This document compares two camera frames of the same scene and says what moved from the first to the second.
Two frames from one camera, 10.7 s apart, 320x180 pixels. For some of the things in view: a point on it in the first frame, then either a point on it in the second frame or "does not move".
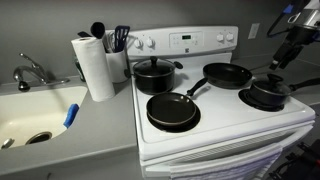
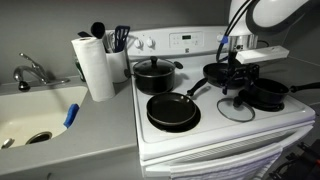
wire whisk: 109,42 does not move
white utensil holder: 117,62 does not move
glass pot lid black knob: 274,78 to 236,109
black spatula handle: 83,34 does not move
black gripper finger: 278,57 to 231,82
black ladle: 98,29 does not move
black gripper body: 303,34 to 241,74
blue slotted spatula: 120,37 does not move
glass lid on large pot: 153,67 does not move
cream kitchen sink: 36,117 does not move
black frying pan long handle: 223,75 does not move
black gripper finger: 293,54 to 250,79
